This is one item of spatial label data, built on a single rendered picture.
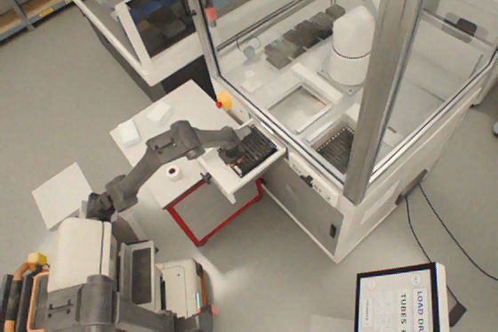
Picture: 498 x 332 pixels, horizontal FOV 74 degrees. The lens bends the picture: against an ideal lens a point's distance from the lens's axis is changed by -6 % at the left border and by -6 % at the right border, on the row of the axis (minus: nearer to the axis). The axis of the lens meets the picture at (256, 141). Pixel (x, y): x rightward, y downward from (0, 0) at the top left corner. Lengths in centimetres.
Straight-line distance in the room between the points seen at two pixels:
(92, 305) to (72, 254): 39
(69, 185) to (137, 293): 90
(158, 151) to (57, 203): 116
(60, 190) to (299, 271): 147
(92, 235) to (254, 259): 141
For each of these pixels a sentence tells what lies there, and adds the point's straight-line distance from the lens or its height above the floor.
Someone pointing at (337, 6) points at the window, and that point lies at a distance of 89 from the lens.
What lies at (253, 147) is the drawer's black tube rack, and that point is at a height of 90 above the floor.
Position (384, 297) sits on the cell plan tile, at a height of 106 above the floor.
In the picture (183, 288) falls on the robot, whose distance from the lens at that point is 211.
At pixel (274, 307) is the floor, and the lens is 228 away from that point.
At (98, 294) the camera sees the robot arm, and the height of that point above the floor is 162.
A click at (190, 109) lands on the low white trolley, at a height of 76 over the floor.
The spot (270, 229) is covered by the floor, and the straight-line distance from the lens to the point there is 241.
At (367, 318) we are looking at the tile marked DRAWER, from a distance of 127.
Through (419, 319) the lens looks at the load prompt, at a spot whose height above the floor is 115.
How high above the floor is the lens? 225
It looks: 55 degrees down
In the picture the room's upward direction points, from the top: 11 degrees counter-clockwise
